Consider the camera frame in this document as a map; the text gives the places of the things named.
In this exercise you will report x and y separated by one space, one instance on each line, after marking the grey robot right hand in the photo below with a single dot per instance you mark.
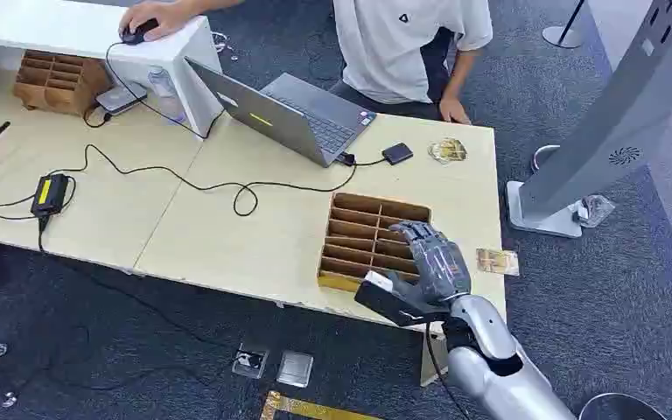
440 269

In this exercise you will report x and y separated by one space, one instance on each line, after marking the black computer mouse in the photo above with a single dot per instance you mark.
136 33

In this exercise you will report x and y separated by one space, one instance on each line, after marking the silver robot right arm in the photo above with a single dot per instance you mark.
498 371

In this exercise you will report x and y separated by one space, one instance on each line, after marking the wooden card box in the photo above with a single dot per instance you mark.
359 240
58 81

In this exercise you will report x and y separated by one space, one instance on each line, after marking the pale desk leg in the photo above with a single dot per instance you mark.
431 356

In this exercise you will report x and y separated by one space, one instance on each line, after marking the small black external drive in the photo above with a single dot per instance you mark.
397 153

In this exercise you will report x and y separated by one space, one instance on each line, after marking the person's left hand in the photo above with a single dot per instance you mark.
453 110

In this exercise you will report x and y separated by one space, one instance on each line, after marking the person's hand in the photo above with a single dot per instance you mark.
453 110
159 17

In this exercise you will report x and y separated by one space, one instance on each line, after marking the crumpled clear plastic wrap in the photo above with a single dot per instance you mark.
594 210

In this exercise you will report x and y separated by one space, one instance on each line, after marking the metal floor socket plate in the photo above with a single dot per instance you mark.
250 361
295 369

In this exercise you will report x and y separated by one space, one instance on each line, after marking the yellow floor tape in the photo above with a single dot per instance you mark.
313 410

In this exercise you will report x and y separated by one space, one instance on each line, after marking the grey laptop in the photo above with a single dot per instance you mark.
289 116

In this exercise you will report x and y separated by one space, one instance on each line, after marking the person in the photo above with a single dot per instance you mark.
400 52

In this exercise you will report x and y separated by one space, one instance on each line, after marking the round dark base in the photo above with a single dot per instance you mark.
620 408

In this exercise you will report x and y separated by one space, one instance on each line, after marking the grey kiosk stand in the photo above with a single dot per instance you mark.
620 116

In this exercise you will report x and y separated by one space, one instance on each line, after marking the clear water bottle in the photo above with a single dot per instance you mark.
167 95

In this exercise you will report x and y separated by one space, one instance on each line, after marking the white desk riser shelf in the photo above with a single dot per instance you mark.
168 52

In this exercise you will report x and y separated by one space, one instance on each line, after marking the grey flat hub device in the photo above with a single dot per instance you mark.
120 97

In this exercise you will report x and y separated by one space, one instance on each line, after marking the person's right hand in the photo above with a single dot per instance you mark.
159 17

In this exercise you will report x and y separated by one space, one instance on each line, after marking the black power adapter yellow label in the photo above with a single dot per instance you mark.
49 194

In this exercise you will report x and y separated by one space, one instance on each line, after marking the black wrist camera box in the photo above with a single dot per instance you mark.
383 302

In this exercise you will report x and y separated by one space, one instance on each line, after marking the stanchion post with round base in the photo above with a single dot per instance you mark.
565 33

